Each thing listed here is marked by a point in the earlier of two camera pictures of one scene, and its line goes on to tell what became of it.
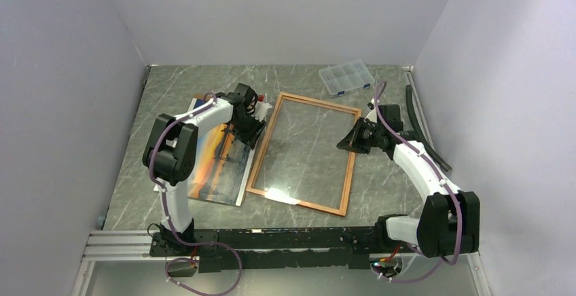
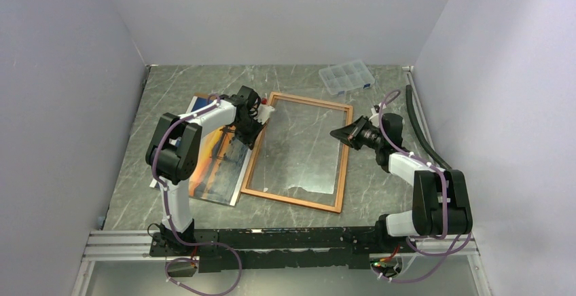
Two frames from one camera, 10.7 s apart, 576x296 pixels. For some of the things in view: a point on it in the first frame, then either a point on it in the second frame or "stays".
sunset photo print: (222, 165) stays
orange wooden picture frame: (284, 198) to (273, 96)
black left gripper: (251, 137) stays
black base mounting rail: (271, 249) stays
